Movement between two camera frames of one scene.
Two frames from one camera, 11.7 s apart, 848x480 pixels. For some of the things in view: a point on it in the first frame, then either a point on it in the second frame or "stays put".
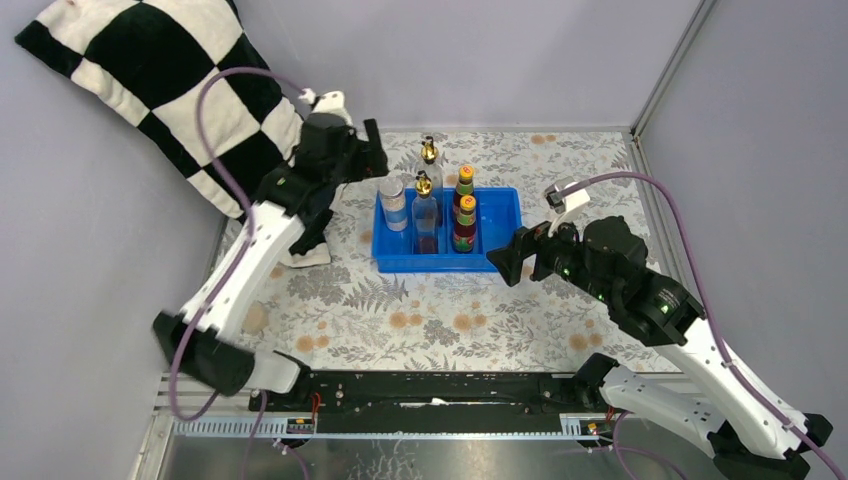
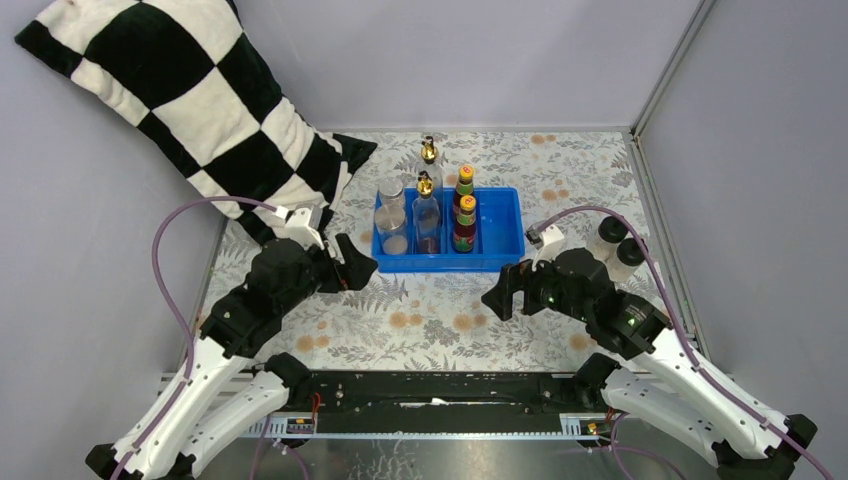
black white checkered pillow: (142, 63) stays put
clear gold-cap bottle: (425, 218) stays put
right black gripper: (528, 241) → (513, 277)
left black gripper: (367, 163) → (358, 269)
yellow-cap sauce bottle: (464, 187) stays put
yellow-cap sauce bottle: (465, 227) stays put
